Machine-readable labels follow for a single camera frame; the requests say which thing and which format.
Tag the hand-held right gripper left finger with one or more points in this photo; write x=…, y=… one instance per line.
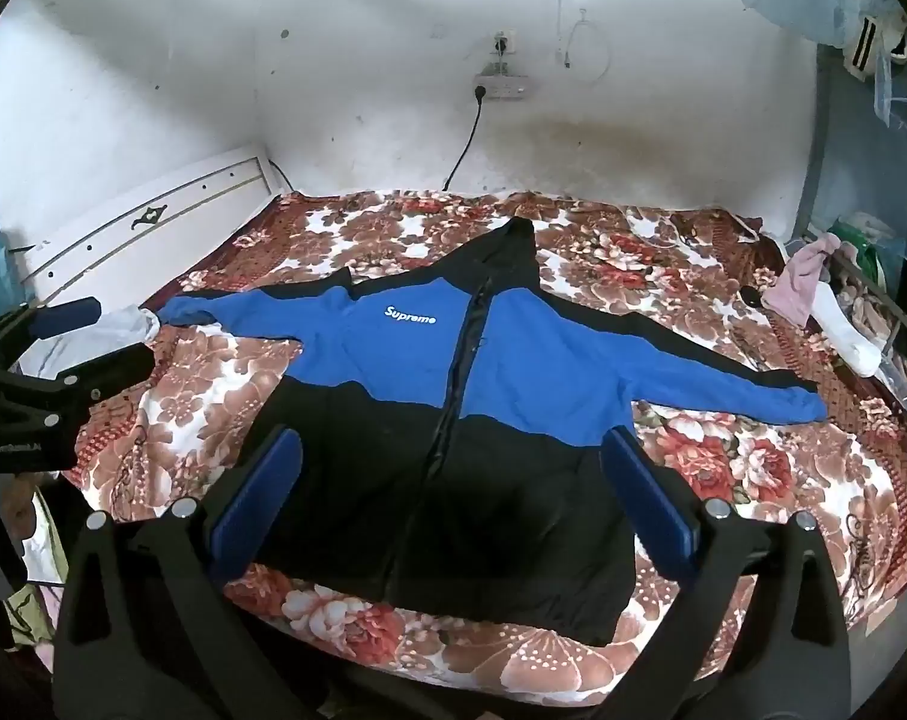
x=259, y=493

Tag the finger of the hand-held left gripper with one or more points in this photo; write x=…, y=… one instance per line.
x=67, y=315
x=104, y=371

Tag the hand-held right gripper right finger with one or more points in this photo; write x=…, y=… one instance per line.
x=648, y=495

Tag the blue and black jacket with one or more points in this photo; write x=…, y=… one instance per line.
x=393, y=330

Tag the white crumpled cloth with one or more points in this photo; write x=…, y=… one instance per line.
x=130, y=324

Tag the floral brown blanket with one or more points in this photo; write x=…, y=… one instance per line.
x=761, y=465

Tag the white bed headboard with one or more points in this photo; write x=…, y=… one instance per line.
x=160, y=202

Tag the small black oval object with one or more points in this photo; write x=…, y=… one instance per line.
x=751, y=297

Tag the white sock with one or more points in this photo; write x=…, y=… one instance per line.
x=851, y=337

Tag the pink cloth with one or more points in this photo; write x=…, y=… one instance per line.
x=798, y=277

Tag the green plastic bag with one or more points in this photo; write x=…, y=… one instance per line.
x=862, y=240

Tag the white power strip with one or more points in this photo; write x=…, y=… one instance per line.
x=502, y=86

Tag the white bag with black stripes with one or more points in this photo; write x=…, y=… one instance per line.
x=870, y=45

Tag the white wall socket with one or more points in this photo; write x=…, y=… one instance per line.
x=503, y=43

